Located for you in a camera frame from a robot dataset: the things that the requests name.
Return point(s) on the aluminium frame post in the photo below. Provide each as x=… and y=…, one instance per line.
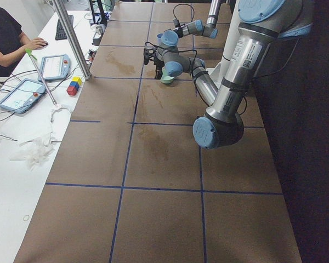
x=72, y=38

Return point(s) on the black keyboard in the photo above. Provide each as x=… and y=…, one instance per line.
x=60, y=32

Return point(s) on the near teach pendant tablet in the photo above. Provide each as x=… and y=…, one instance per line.
x=23, y=96

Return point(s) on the person in black shirt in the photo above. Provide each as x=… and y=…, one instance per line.
x=13, y=43

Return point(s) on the blue plastic cup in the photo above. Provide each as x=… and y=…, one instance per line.
x=158, y=37

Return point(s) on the light green bowl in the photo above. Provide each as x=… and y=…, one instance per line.
x=165, y=79

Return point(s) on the black stand frame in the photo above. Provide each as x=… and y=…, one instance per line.
x=99, y=16

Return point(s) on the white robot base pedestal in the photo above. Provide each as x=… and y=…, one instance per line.
x=220, y=70

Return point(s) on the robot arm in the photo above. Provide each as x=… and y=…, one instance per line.
x=255, y=25
x=198, y=28

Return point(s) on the teach pendant tablet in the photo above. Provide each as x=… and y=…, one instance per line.
x=54, y=68
x=23, y=96

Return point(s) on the far teach pendant tablet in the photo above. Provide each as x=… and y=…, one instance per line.
x=54, y=68

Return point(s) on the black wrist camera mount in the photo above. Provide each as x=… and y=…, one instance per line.
x=148, y=54

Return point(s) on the small metal can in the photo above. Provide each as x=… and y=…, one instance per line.
x=99, y=29

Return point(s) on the grabber stick green tip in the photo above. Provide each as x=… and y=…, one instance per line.
x=33, y=60

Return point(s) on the red blue yellow blocks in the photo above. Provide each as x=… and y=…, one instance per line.
x=74, y=86

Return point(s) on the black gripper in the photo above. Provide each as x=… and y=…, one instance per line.
x=158, y=66

